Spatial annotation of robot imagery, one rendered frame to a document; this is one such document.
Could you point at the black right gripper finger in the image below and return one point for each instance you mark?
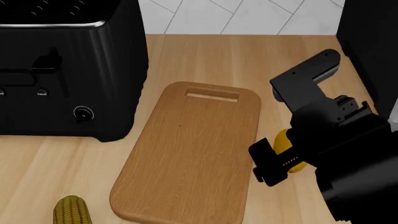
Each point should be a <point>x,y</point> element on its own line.
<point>267,163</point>
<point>298,88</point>

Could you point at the wooden cutting board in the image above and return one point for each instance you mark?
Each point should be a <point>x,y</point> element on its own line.
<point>189,149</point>

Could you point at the yellow lemon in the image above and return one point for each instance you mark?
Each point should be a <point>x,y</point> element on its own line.
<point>281,142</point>

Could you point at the tall black appliance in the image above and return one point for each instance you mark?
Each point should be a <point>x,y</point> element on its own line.
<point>370,46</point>

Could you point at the black ribbed toaster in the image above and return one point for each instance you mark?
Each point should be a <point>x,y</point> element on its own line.
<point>102,70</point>

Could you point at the black toaster dial knob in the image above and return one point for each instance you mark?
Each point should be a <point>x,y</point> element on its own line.
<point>83,114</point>

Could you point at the yellow corn cob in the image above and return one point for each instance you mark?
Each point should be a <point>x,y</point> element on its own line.
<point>72,211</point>

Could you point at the black cancel button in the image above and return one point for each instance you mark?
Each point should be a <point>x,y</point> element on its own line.
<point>42,92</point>

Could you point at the black toaster lever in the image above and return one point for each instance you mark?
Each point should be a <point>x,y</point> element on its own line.
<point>47,61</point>

